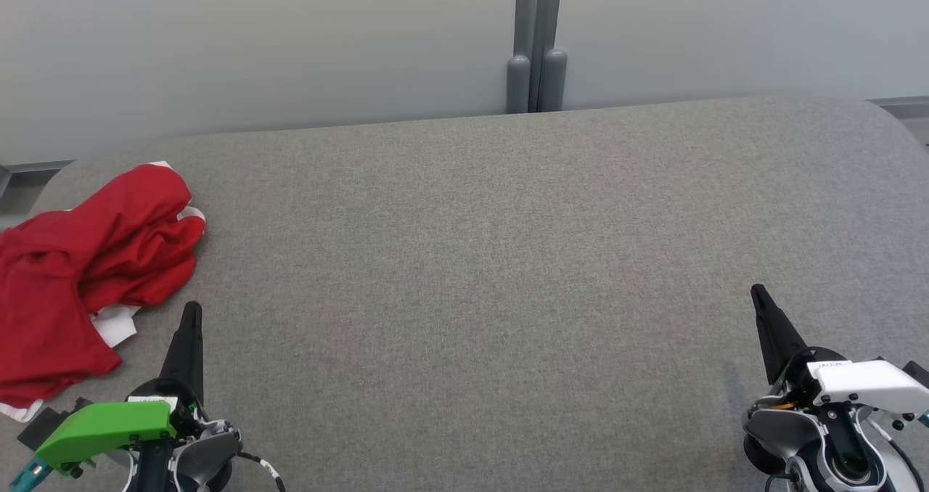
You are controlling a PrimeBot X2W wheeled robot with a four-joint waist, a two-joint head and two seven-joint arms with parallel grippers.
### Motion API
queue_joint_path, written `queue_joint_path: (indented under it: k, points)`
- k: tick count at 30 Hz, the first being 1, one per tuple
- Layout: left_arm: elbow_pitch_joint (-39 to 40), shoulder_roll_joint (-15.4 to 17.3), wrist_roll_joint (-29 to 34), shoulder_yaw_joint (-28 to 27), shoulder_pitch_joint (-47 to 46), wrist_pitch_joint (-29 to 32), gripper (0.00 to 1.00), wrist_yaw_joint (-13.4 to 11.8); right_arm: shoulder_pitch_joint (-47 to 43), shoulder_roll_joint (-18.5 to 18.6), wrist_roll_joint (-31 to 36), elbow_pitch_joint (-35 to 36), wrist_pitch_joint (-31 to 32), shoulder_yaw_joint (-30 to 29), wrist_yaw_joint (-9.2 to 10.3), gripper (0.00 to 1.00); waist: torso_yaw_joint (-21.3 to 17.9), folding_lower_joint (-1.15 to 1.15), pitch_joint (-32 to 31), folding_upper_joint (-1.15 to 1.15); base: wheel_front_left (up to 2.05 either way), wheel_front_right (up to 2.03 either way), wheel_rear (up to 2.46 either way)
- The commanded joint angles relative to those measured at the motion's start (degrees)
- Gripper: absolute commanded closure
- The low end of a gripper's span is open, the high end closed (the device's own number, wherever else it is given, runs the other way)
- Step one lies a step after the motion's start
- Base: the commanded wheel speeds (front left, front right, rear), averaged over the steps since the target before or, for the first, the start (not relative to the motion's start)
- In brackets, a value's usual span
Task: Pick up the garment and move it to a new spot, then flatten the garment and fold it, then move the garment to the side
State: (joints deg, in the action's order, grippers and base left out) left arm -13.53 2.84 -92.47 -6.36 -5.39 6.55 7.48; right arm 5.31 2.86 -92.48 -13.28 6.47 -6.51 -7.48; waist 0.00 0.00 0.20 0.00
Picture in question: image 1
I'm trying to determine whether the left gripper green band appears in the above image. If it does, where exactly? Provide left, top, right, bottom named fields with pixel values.
left=35, top=301, right=205, bottom=478

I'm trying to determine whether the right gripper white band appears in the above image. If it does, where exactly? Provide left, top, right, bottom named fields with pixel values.
left=750, top=283, right=929, bottom=414

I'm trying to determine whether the red and white basketball jersey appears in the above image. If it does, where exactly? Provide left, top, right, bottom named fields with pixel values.
left=0, top=213, right=140, bottom=423

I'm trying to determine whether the grey fabric sofa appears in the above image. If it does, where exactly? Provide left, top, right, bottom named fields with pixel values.
left=0, top=94, right=929, bottom=492

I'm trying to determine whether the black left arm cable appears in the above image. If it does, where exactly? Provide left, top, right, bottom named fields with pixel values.
left=231, top=450, right=287, bottom=492

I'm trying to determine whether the left camera cable teal plug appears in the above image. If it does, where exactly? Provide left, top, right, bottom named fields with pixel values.
left=7, top=459, right=53, bottom=492

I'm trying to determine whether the grey partition post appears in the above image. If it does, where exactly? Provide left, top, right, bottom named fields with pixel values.
left=506, top=0, right=568, bottom=114

